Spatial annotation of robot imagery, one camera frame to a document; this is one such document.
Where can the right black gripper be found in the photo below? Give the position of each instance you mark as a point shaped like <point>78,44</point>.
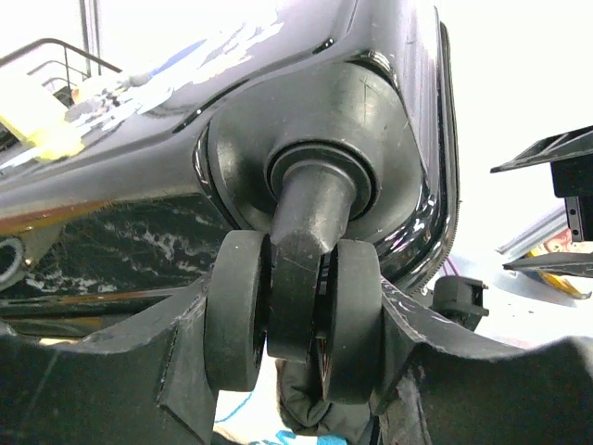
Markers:
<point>570,158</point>

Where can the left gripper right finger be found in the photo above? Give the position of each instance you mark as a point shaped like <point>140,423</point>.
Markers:
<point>444,384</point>

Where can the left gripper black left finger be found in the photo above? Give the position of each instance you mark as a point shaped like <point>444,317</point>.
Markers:
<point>141,381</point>

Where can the black white space suitcase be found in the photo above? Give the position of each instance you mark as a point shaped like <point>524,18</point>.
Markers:
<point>322,131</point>

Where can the black wire dish rack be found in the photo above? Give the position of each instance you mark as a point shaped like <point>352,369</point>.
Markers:
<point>58,66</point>

